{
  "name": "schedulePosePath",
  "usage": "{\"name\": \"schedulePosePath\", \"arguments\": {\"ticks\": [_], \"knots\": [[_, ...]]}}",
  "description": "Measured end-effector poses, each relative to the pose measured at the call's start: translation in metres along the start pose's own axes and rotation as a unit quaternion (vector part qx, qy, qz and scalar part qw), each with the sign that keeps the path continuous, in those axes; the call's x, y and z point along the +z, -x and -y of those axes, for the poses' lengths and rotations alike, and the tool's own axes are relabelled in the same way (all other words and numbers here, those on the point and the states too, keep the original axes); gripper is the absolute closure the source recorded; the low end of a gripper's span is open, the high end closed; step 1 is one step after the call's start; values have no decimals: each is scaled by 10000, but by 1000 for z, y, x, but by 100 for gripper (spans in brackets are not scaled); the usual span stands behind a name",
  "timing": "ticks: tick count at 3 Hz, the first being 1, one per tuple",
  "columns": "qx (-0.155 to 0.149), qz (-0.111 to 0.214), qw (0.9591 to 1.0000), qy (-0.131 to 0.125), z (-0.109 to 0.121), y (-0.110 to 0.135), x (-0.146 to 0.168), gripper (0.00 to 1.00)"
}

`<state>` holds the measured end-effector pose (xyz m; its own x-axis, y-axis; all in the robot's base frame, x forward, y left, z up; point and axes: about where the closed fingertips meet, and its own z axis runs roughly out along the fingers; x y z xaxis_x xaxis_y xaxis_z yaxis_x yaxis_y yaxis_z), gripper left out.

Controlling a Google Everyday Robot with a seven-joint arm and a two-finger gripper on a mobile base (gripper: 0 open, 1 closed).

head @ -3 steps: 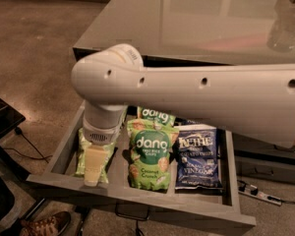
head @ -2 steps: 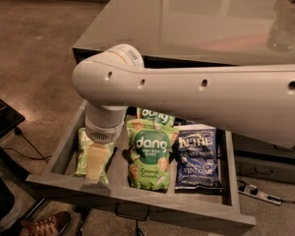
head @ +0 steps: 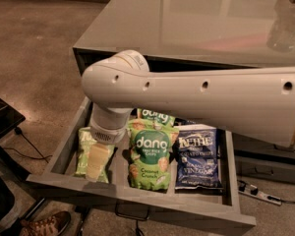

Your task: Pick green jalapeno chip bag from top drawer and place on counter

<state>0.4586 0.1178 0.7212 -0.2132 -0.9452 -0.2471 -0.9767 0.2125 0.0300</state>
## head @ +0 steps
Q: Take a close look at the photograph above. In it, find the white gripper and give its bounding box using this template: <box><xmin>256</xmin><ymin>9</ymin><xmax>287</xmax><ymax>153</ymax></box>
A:
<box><xmin>86</xmin><ymin>103</ymin><xmax>132</xmax><ymax>182</ymax></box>

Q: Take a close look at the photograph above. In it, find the green jalapeno chip bag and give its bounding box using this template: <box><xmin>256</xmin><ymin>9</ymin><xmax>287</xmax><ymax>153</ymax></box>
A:
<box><xmin>75</xmin><ymin>127</ymin><xmax>115</xmax><ymax>183</ymax></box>

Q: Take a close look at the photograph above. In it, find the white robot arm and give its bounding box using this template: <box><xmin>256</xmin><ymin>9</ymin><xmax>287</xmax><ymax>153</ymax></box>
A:
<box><xmin>82</xmin><ymin>50</ymin><xmax>295</xmax><ymax>149</ymax></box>

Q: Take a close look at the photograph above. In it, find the front green Dang chip bag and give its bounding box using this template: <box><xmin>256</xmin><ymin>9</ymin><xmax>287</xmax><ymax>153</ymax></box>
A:
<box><xmin>128</xmin><ymin>119</ymin><xmax>179</xmax><ymax>191</ymax></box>

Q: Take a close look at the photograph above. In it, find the green dang chip bag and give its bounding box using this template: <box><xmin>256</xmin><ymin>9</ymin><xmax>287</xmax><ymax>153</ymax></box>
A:
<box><xmin>128</xmin><ymin>119</ymin><xmax>179</xmax><ymax>191</ymax></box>
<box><xmin>137</xmin><ymin>108</ymin><xmax>175</xmax><ymax>127</ymax></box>

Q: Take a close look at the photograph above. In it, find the middle green Dang chip bag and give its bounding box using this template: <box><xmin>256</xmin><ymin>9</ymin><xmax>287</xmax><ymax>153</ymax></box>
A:
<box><xmin>137</xmin><ymin>108</ymin><xmax>175</xmax><ymax>127</ymax></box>

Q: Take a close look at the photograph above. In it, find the open grey top drawer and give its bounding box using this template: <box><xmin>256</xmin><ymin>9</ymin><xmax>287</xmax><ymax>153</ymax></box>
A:
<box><xmin>28</xmin><ymin>99</ymin><xmax>256</xmax><ymax>236</ymax></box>

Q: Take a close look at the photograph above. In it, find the front blue Kettle chip bag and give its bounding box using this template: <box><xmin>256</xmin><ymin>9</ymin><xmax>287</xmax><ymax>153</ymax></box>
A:
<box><xmin>173</xmin><ymin>124</ymin><xmax>222</xmax><ymax>190</ymax></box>

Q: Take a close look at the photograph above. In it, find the grey counter cabinet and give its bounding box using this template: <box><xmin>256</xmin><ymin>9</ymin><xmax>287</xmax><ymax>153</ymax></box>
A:
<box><xmin>74</xmin><ymin>0</ymin><xmax>295</xmax><ymax>72</ymax></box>

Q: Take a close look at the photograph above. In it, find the brown laced shoe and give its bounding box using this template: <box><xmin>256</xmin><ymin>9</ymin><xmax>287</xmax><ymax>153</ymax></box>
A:
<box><xmin>19</xmin><ymin>211</ymin><xmax>71</xmax><ymax>236</ymax></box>

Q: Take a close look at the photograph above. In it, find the white power strip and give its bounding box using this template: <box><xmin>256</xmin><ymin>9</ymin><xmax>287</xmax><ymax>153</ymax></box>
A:
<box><xmin>238</xmin><ymin>183</ymin><xmax>282</xmax><ymax>206</ymax></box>

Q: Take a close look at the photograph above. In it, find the black drawer handle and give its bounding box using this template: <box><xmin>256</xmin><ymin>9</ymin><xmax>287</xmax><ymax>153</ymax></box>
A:
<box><xmin>115</xmin><ymin>203</ymin><xmax>149</xmax><ymax>221</ymax></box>

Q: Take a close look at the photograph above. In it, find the black chair frame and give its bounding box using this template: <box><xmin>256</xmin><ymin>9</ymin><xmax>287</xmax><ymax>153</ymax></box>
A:
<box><xmin>0</xmin><ymin>95</ymin><xmax>50</xmax><ymax>236</ymax></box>

